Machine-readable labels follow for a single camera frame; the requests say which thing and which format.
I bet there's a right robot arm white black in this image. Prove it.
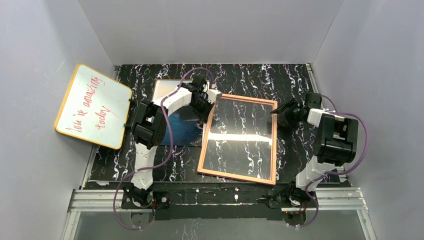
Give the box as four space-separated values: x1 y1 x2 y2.
271 93 359 198

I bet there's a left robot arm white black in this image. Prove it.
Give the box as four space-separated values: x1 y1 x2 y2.
131 76 222 191

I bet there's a seascape photo on board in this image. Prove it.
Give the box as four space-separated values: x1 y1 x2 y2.
152 77 209 147

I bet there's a yellow-framed whiteboard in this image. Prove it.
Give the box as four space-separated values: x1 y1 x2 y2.
54 64 133 150

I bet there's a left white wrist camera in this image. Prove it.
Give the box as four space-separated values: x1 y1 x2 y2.
206 89 222 104

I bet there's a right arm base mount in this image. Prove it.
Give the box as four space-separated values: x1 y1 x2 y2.
256 187 312 221

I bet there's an aluminium rail front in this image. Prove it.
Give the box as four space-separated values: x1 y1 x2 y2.
62 183 376 240

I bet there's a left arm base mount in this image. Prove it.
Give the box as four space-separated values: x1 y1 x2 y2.
120 189 171 210

